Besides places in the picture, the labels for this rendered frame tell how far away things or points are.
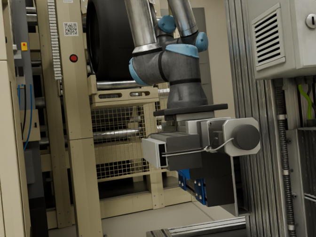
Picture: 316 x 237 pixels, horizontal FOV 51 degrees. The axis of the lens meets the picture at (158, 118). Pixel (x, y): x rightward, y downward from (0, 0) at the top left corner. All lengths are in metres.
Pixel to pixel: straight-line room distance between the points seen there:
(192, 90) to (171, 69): 0.11
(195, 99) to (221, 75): 6.52
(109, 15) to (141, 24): 0.54
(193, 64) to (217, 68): 6.47
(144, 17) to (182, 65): 0.23
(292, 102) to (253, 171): 0.25
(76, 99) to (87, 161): 0.34
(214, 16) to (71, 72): 6.27
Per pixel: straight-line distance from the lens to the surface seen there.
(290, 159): 0.94
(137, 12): 1.26
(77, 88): 1.88
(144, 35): 1.26
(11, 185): 1.06
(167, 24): 1.40
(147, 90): 1.86
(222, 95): 7.62
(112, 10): 1.79
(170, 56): 1.20
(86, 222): 1.93
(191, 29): 1.31
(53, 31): 1.93
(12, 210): 1.07
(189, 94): 1.16
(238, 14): 1.09
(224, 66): 7.72
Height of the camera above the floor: 0.69
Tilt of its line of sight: level
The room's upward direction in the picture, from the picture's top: 6 degrees counter-clockwise
